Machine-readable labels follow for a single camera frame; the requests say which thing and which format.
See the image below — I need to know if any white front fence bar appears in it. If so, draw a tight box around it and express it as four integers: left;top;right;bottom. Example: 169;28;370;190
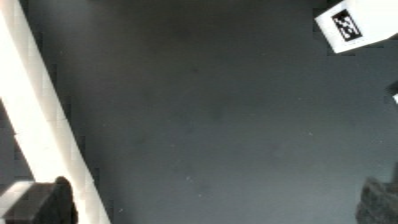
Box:
0;0;112;224

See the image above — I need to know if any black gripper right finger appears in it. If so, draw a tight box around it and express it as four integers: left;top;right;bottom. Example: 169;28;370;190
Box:
355;177;398;224

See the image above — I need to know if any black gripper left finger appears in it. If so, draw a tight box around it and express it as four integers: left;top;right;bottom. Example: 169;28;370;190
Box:
0;176;78;224

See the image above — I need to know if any white cabinet top block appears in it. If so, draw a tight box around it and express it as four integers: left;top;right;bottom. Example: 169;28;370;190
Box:
315;0;398;53

